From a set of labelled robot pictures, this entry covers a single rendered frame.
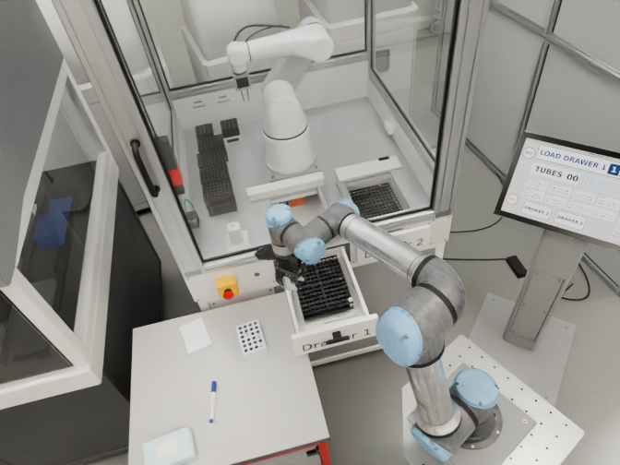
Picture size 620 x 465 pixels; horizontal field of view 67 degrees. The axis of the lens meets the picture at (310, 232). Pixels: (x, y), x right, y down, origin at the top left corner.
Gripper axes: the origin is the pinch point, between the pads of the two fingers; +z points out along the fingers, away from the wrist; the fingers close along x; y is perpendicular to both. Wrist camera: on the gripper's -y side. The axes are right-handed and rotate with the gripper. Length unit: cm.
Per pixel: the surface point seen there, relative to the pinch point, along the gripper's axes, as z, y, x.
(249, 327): 19.8, -12.3, -11.5
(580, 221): -1, 76, 68
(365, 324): 9.1, 26.8, 3.4
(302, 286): 13.1, -1.9, 9.0
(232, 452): 24, 7, -48
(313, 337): 8.7, 14.2, -8.9
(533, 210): 0, 61, 68
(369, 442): 100, 30, -2
